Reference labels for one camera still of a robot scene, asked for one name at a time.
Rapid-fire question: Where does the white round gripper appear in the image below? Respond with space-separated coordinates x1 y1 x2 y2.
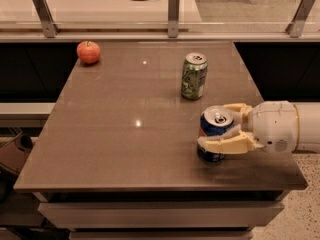
198 101 298 154

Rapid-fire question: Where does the blue pepsi can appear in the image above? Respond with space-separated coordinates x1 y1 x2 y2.
198 106 234 162

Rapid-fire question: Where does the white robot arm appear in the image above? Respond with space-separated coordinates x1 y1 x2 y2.
197 101 320 155

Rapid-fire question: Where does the green soda can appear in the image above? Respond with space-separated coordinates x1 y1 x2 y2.
181 52 208 100

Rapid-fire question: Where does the red apple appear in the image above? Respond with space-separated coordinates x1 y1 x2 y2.
76 41 101 64

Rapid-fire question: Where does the grey upper drawer front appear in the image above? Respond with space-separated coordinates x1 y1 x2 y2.
38 201 284 229

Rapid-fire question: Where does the grey drawer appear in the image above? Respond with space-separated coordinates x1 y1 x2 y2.
38 201 284 229
69 231 252 240

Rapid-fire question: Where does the grey lower drawer front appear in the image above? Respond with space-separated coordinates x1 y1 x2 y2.
69 231 252 240

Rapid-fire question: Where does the dark object at left floor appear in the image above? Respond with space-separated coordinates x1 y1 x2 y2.
0 133 33 202

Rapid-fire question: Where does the right metal railing bracket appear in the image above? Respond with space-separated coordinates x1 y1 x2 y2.
285 0 316 38

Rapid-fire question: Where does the metal railing bracket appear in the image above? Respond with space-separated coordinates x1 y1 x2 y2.
285 0 316 38
32 0 59 38
168 0 180 38

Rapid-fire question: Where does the middle metal railing bracket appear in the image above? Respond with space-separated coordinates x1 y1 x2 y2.
168 0 180 38

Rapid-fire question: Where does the left metal railing bracket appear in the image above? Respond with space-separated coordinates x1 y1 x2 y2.
32 0 59 38

